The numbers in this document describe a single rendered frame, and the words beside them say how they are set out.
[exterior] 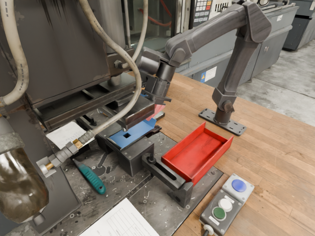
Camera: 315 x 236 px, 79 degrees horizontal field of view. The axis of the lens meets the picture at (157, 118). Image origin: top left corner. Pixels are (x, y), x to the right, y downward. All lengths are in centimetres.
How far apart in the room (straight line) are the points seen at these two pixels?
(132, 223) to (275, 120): 73
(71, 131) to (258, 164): 67
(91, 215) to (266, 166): 57
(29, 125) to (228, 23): 56
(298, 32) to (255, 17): 444
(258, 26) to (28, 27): 57
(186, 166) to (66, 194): 36
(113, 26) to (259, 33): 43
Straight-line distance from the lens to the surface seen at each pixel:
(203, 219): 56
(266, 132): 90
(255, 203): 66
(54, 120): 45
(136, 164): 61
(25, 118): 40
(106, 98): 49
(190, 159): 68
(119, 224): 58
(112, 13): 45
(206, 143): 75
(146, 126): 67
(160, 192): 61
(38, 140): 43
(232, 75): 73
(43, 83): 39
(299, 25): 506
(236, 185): 62
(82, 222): 60
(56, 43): 38
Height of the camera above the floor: 143
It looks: 38 degrees down
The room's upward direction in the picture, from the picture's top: straight up
